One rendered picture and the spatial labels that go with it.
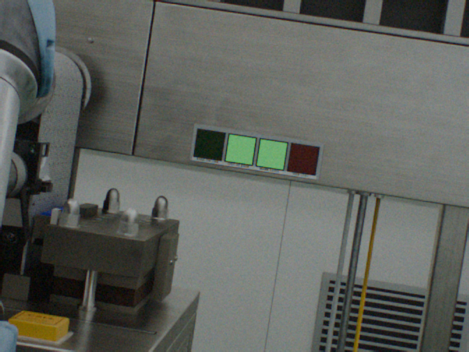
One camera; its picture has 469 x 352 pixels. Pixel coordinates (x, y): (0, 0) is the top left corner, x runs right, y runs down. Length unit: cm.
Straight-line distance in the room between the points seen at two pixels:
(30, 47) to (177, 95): 92
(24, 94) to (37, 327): 45
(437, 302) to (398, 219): 217
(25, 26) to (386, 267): 336
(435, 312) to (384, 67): 53
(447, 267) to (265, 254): 224
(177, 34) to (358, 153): 41
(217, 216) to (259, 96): 239
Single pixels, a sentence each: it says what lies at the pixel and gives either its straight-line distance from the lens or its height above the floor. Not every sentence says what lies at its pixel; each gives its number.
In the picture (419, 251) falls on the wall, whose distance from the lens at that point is 438.
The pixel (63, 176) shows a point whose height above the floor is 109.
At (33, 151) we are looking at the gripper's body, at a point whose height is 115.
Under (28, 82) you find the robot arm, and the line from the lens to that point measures 112.
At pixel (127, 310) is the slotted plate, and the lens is 175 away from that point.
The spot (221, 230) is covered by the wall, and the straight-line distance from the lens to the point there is 437.
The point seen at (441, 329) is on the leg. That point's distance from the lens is 221.
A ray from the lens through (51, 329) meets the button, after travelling 148.
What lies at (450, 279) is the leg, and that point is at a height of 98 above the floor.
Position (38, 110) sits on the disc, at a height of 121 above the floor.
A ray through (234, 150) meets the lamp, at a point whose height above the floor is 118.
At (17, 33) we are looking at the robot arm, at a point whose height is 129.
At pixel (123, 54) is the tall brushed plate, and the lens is 205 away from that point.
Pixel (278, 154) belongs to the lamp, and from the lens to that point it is 200.
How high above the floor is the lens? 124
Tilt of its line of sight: 3 degrees down
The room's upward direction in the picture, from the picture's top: 9 degrees clockwise
